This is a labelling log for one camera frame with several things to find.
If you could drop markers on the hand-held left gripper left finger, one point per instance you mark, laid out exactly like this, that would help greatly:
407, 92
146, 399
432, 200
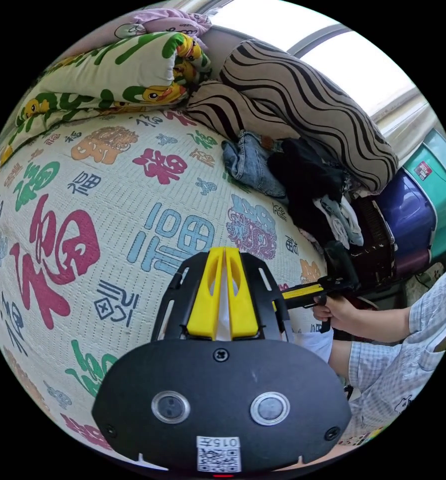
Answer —
204, 300

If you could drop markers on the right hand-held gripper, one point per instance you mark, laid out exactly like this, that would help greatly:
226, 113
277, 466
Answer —
330, 290

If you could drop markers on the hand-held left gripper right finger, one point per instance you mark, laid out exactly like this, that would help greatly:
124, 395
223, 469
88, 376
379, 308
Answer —
243, 303

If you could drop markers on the white t-shirt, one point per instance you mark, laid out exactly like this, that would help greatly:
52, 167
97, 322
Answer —
316, 345

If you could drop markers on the person's right forearm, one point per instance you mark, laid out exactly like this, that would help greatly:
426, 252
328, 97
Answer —
380, 324

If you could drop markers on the person's right hand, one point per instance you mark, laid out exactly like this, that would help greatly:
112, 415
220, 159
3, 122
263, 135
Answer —
335, 313

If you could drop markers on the dark brown suitcase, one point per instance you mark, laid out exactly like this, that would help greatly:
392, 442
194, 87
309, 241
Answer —
375, 240

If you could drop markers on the pile of clothes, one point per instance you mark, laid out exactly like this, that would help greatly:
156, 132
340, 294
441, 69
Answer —
305, 176

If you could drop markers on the person's body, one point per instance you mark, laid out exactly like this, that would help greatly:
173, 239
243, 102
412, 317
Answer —
406, 367

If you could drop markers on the purple plastic storage box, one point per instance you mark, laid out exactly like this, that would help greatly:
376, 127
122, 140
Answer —
406, 213

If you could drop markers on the bed with printed woven mat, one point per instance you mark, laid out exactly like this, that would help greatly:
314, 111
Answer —
106, 210

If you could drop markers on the teal plastic storage box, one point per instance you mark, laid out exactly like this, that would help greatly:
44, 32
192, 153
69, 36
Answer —
438, 187

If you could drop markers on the small wavy striped pillow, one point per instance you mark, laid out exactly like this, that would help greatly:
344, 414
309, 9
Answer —
223, 107

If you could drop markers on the large wavy striped pillow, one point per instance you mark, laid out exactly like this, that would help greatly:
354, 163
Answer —
305, 97

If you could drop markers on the window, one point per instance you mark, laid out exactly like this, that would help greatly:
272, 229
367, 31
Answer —
358, 63

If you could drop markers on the folded quilt with duck print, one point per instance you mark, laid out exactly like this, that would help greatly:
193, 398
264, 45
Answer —
95, 75

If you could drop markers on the pink blanket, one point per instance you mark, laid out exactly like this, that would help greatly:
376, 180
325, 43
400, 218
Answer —
163, 20

